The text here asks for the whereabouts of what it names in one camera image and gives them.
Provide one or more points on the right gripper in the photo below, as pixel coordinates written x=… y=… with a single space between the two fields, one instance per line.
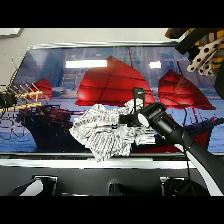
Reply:
x=128 y=119

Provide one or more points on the silver frame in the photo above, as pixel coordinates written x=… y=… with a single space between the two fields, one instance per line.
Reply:
x=100 y=163

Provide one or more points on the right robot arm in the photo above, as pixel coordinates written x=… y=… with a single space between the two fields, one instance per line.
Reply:
x=168 y=126

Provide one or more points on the black yellow striped garment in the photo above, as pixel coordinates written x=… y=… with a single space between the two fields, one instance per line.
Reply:
x=186 y=35

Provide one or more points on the white printed garment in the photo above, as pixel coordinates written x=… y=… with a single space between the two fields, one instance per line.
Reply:
x=100 y=133

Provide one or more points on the white dotted garment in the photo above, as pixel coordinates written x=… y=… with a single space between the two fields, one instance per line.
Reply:
x=203 y=56

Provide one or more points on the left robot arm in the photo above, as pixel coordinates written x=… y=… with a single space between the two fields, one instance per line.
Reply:
x=33 y=188

